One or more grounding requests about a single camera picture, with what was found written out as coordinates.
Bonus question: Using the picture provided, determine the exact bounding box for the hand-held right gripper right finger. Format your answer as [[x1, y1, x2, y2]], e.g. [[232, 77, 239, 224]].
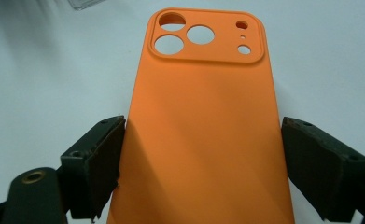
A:
[[281, 116, 365, 223]]

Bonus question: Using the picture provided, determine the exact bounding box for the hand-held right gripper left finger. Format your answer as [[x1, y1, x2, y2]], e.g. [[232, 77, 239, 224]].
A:
[[60, 115, 127, 222]]

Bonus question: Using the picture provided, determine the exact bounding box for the orange phone case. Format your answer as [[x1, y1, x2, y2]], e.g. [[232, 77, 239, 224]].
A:
[[106, 7, 296, 224]]

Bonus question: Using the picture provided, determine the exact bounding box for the clear plastic tray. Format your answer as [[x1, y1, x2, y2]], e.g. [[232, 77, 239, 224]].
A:
[[67, 0, 106, 11]]

